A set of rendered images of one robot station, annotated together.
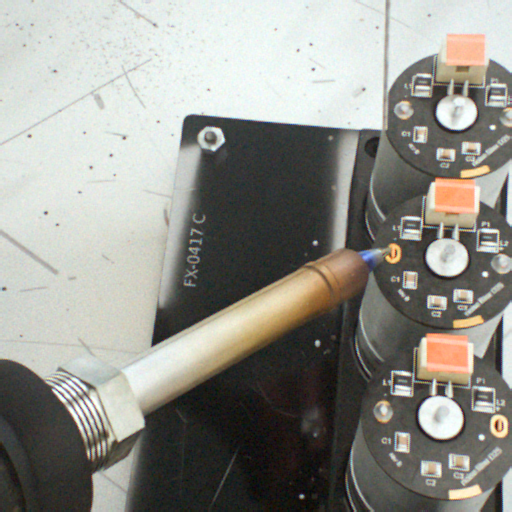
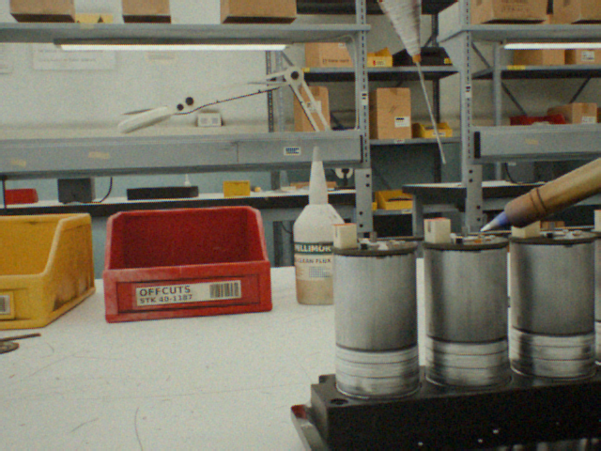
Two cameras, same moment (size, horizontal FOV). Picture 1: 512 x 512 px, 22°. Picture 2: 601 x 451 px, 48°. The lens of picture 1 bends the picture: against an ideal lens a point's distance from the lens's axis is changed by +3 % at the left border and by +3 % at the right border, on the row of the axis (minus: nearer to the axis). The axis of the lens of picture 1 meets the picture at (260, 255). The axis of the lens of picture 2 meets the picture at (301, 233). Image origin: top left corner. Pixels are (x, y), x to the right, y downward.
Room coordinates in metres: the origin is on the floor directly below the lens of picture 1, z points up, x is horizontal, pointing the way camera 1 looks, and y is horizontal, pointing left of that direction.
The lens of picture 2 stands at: (0.19, 0.15, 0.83)
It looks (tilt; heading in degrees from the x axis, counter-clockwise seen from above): 5 degrees down; 255
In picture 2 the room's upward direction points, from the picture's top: 2 degrees counter-clockwise
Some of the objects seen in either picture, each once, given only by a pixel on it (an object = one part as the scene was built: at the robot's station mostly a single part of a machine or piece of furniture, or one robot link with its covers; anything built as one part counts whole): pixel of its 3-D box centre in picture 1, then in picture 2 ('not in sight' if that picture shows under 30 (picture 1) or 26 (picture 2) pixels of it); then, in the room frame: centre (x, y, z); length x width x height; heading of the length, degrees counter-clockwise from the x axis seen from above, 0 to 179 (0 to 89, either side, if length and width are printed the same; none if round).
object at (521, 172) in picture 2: not in sight; (529, 171); (-1.46, -2.33, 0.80); 0.15 x 0.12 x 0.10; 105
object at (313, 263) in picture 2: not in sight; (319, 224); (0.06, -0.27, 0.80); 0.03 x 0.03 x 0.10
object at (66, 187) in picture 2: not in sight; (77, 190); (0.33, -2.46, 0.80); 0.15 x 0.12 x 0.10; 87
